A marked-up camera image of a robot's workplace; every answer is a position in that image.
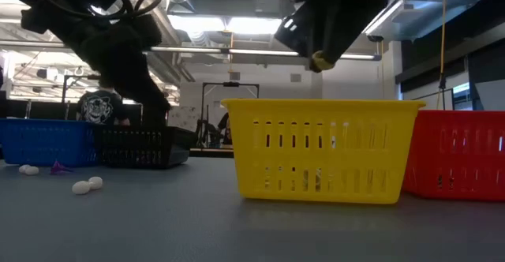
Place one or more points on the purple witch hat toy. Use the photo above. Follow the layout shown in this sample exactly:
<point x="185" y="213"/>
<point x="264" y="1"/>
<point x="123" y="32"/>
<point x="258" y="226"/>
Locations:
<point x="59" y="168"/>

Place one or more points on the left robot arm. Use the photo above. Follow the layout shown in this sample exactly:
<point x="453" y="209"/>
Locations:
<point x="39" y="13"/>

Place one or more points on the black plastic basket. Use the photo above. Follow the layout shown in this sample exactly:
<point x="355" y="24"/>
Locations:
<point x="142" y="147"/>

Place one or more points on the black stand frame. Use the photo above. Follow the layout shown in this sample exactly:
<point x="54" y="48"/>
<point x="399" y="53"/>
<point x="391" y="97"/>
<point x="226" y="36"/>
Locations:
<point x="230" y="84"/>

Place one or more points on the blue plastic basket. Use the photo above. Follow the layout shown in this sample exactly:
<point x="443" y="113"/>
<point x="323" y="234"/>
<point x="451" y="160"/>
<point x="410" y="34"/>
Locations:
<point x="43" y="143"/>

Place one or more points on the yellow plastic basket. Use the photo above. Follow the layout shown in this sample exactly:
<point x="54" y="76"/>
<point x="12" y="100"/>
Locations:
<point x="323" y="151"/>

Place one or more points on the red plastic basket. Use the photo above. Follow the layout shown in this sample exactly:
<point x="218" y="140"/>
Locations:
<point x="457" y="155"/>

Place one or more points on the white ventilation hood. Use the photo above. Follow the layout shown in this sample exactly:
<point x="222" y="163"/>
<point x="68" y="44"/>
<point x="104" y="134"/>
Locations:
<point x="426" y="5"/>

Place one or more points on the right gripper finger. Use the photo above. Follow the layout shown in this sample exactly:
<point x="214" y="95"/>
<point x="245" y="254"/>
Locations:
<point x="298" y="33"/>
<point x="343" y="29"/>

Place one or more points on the ceiling tube light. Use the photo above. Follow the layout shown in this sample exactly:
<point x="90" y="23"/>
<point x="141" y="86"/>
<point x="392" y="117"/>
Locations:
<point x="256" y="51"/>

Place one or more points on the cream skull toy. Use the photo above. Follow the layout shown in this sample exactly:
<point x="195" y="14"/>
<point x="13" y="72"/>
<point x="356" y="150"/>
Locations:
<point x="321" y="62"/>

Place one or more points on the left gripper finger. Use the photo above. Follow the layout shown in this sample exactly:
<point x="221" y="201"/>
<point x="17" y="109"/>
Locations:
<point x="142" y="92"/>
<point x="154" y="119"/>

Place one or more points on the grey ceiling box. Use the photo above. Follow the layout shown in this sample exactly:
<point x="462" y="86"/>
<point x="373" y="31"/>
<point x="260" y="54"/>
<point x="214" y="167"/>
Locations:
<point x="268" y="2"/>

